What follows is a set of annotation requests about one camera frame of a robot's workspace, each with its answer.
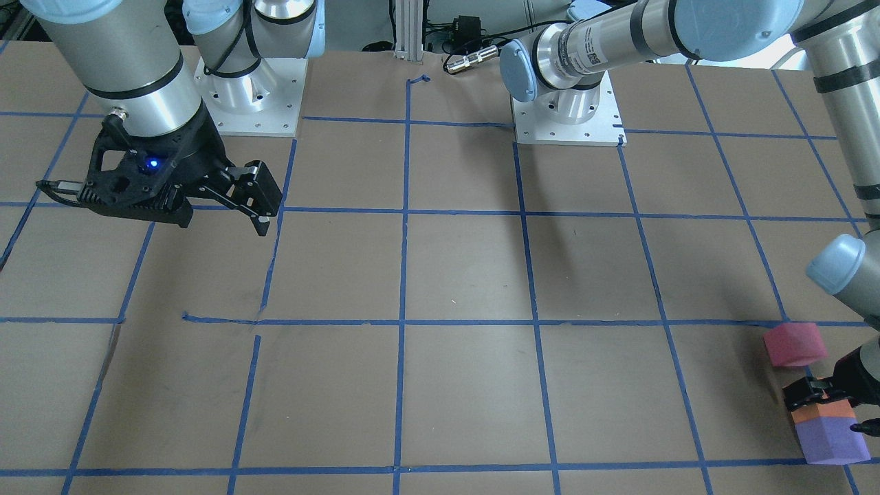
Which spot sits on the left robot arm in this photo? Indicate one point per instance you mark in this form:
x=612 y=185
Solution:
x=840 y=39

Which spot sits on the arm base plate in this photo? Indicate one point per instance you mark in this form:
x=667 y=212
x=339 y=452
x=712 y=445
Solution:
x=264 y=103
x=571 y=117

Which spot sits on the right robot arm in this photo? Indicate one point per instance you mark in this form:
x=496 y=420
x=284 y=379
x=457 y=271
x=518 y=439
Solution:
x=126 y=55

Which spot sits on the pink foam cube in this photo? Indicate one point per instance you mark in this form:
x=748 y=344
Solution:
x=792 y=344

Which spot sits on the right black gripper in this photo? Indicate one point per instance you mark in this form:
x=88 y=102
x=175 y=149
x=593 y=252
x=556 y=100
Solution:
x=197 y=155

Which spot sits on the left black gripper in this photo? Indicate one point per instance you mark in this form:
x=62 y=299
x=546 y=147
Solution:
x=857 y=375

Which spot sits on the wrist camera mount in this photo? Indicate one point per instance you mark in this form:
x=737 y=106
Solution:
x=128 y=176

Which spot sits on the aluminium frame post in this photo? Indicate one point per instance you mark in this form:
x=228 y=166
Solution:
x=408 y=21

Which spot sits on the orange foam cube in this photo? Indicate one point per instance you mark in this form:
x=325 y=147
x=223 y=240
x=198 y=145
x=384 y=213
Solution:
x=841 y=409

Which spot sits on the purple foam cube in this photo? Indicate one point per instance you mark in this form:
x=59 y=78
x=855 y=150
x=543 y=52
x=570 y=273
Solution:
x=830 y=441

